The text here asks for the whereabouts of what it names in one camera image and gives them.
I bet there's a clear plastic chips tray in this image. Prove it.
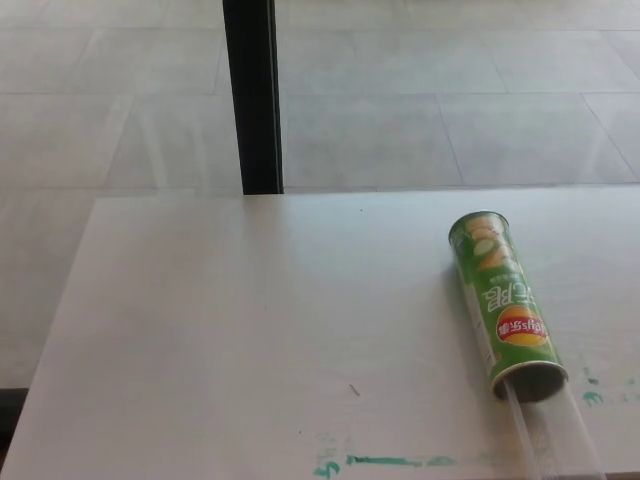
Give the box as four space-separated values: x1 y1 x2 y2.
503 377 610 480

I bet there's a green Lay's chips can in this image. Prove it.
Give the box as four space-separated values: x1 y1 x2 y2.
448 210 571 404

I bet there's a black vertical frame post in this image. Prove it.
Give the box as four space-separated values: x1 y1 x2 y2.
222 0 286 196

